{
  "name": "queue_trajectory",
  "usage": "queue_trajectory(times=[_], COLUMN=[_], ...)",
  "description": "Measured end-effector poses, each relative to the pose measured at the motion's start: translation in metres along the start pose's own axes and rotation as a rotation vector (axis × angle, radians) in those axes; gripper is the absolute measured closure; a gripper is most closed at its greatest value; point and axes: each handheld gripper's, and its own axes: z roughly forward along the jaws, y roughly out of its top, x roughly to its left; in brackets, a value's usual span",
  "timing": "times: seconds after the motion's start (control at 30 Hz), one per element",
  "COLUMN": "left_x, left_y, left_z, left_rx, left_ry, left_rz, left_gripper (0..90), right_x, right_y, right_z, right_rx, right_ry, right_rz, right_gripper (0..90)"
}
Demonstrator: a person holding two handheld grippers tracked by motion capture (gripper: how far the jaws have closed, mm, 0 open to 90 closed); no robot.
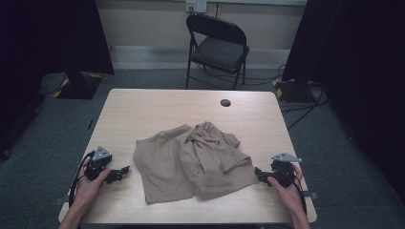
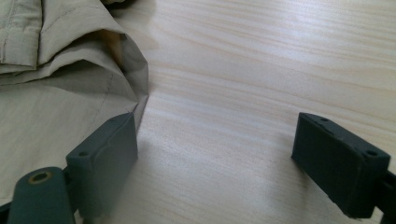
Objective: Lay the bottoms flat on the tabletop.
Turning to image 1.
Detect person's left hand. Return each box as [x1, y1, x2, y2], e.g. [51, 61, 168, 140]
[74, 158, 112, 211]

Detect black stand base striped edge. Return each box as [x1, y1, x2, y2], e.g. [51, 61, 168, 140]
[271, 77, 317, 104]
[53, 72, 105, 100]

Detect black folding chair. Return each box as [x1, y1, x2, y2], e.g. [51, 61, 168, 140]
[184, 13, 250, 92]

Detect black curtain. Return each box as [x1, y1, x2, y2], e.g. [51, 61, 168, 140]
[0, 0, 116, 160]
[281, 0, 405, 204]

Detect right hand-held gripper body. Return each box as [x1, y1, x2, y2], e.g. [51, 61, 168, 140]
[269, 152, 303, 189]

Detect white wall outlet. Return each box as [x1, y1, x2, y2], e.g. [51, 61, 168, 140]
[185, 0, 208, 14]

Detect black floor cables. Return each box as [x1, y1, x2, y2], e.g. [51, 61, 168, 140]
[194, 63, 330, 131]

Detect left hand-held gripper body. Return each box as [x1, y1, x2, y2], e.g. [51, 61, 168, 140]
[83, 145, 114, 182]

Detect person's right hand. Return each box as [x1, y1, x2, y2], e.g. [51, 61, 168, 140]
[266, 164, 306, 217]

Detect beige drawstring shorts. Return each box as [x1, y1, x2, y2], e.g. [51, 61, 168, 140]
[132, 120, 260, 206]

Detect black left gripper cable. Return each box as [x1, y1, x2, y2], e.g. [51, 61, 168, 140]
[68, 150, 96, 208]

